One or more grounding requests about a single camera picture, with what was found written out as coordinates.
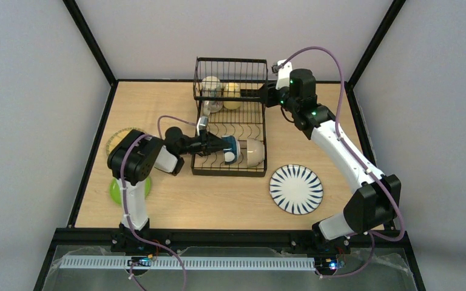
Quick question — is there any black wire dish rack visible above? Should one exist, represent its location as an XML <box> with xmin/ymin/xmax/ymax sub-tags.
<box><xmin>191</xmin><ymin>57</ymin><xmax>268</xmax><ymax>178</ymax></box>

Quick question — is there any small blue rimmed bowl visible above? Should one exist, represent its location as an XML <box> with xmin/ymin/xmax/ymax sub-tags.
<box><xmin>221</xmin><ymin>135</ymin><xmax>241</xmax><ymax>165</ymax></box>

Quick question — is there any white ceramic bowl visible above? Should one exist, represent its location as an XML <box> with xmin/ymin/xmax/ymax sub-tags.
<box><xmin>246</xmin><ymin>138</ymin><xmax>265</xmax><ymax>168</ymax></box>

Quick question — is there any beige patterned mug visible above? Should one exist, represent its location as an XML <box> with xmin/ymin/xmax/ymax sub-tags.
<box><xmin>201</xmin><ymin>76</ymin><xmax>223</xmax><ymax>116</ymax></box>

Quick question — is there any yellow cup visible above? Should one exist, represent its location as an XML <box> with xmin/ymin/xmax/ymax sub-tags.
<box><xmin>223</xmin><ymin>82</ymin><xmax>242</xmax><ymax>110</ymax></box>

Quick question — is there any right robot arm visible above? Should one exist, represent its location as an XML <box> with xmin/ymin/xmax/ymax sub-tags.
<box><xmin>259</xmin><ymin>65</ymin><xmax>401</xmax><ymax>241</ymax></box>

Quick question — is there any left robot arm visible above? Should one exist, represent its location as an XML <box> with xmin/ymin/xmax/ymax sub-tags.
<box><xmin>107</xmin><ymin>127</ymin><xmax>232</xmax><ymax>230</ymax></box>

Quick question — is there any woven bamboo coaster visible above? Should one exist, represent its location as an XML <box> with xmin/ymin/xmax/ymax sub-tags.
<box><xmin>105</xmin><ymin>127</ymin><xmax>144</xmax><ymax>157</ymax></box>

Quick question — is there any green plate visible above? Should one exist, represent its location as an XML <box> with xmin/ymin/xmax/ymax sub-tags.
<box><xmin>109</xmin><ymin>176</ymin><xmax>152</xmax><ymax>205</ymax></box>

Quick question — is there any blue striped white plate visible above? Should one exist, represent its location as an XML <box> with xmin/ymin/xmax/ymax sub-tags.
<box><xmin>269</xmin><ymin>164</ymin><xmax>323</xmax><ymax>215</ymax></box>

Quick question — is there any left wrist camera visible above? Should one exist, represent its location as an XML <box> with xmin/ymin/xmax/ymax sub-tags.
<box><xmin>196</xmin><ymin>115</ymin><xmax>209</xmax><ymax>137</ymax></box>

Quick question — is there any white slotted cable duct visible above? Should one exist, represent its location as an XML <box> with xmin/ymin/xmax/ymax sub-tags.
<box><xmin>59</xmin><ymin>255</ymin><xmax>315</xmax><ymax>271</ymax></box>

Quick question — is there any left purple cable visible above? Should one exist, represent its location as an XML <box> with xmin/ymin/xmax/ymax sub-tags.
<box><xmin>120</xmin><ymin>115</ymin><xmax>198</xmax><ymax>291</ymax></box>

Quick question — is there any black frame front rail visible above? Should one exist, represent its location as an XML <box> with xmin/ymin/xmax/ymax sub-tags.
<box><xmin>52</xmin><ymin>228</ymin><xmax>411</xmax><ymax>252</ymax></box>

